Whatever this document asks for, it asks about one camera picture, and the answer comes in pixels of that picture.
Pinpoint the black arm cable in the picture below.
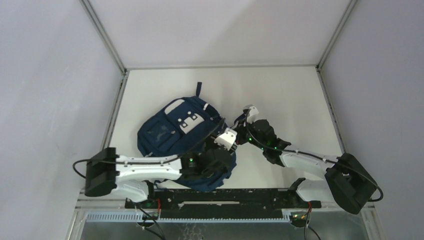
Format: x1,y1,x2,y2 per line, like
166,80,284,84
72,117,226,180
243,109,384,203

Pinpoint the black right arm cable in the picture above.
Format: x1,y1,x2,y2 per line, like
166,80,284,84
243,109,384,203

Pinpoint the navy blue student backpack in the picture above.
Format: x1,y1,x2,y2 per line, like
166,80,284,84
137,81,238,193

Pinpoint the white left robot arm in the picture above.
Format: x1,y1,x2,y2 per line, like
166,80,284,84
84,128,238,209

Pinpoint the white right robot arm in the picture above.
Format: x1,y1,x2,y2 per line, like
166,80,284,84
232,105,384,215

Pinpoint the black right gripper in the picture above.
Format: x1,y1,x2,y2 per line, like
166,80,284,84
231,117,267,151

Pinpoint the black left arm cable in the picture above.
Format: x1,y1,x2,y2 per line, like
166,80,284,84
72,117,226,180

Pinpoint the black mounting rail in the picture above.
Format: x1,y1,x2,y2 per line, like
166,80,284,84
124,188,322,222

